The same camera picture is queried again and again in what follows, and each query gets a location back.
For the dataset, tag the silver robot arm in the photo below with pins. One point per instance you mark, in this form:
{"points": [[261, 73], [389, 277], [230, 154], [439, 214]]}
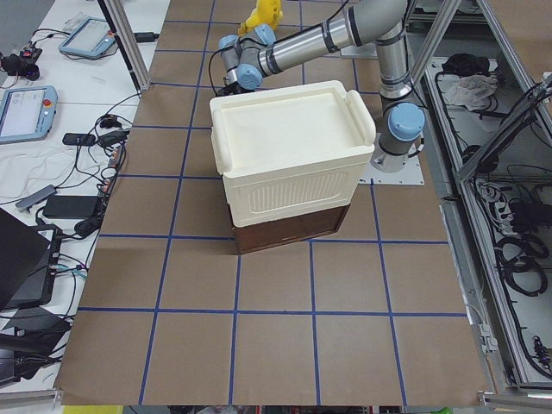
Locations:
{"points": [[250, 58]]}

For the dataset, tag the cream plastic storage box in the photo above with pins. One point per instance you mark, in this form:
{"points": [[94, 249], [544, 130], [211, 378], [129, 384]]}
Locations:
{"points": [[290, 151]]}

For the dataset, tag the yellow plush toy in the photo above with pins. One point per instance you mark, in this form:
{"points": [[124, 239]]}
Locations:
{"points": [[269, 12]]}

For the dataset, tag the black power adapter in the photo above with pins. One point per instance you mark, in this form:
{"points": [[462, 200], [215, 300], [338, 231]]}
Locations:
{"points": [[70, 207]]}

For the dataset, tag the white crumpled cloth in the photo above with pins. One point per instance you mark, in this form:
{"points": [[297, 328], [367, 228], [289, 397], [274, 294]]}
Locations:
{"points": [[471, 92]]}

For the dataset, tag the teach pendant tablet far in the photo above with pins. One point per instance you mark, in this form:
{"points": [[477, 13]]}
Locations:
{"points": [[91, 40]]}

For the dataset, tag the teach pendant tablet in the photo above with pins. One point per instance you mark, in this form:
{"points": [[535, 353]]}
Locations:
{"points": [[91, 40], [27, 113]]}

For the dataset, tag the black laptop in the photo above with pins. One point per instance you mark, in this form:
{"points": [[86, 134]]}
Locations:
{"points": [[29, 255]]}

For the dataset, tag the teach pendant tablet near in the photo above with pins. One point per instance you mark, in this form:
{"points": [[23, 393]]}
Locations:
{"points": [[27, 113]]}

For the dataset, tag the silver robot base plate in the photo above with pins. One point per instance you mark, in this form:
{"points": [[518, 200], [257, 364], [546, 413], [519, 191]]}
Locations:
{"points": [[410, 174]]}

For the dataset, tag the aluminium frame post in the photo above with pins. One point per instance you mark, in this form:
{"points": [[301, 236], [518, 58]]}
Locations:
{"points": [[115, 15]]}

